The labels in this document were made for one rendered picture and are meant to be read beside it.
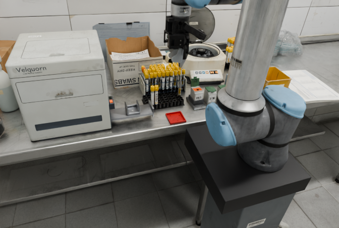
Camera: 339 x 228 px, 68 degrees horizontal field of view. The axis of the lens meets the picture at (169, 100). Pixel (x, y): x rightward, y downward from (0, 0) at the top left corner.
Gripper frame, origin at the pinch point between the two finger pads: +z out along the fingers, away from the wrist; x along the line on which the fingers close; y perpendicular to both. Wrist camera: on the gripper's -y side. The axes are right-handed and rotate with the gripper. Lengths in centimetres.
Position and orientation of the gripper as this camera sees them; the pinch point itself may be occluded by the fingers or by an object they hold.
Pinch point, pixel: (181, 64)
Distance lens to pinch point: 105.8
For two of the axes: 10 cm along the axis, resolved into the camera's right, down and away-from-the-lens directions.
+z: -0.5, 8.3, 5.6
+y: -9.5, 1.4, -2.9
